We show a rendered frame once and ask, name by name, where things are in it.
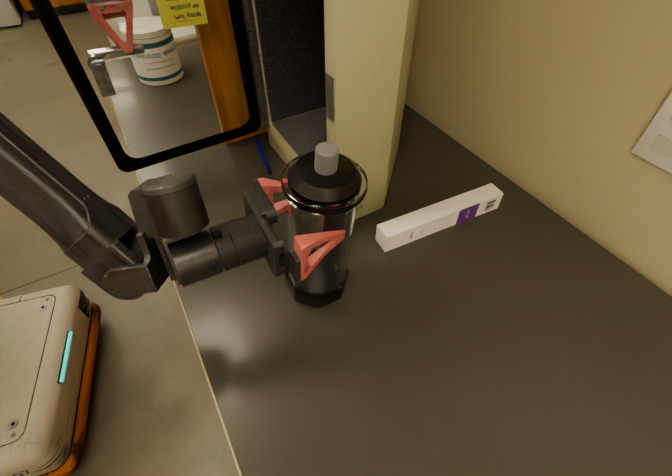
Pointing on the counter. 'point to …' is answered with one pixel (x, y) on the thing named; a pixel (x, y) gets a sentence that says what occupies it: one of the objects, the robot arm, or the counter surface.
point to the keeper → (330, 97)
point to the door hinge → (253, 45)
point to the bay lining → (290, 43)
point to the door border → (96, 95)
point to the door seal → (95, 102)
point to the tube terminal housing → (365, 70)
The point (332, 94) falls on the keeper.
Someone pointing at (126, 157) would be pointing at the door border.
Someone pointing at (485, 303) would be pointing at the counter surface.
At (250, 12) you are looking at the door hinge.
